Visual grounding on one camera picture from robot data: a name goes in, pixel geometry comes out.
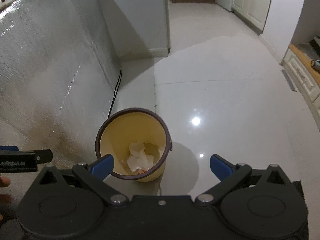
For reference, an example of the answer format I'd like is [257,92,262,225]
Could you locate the white kitchen cabinets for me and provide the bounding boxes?
[231,0,275,34]

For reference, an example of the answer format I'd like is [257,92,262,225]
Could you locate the person's left hand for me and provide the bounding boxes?
[0,177,12,221]

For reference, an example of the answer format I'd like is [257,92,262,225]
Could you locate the white low cabinet wood top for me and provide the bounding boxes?
[281,44,319,128]

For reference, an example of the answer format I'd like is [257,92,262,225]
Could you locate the black floor cable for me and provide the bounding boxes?
[107,65,123,119]

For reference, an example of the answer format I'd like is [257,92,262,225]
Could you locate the paper trash in bin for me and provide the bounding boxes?
[126,142,157,174]

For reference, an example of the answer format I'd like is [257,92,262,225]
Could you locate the yellow trash bin brown rim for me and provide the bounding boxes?
[95,108,172,182]

